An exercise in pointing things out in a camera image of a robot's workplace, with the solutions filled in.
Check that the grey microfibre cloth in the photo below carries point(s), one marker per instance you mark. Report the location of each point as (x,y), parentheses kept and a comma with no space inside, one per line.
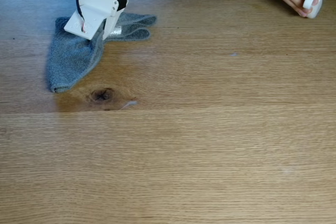
(71,61)

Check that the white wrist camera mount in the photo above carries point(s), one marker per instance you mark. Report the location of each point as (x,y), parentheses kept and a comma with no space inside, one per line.
(84,23)

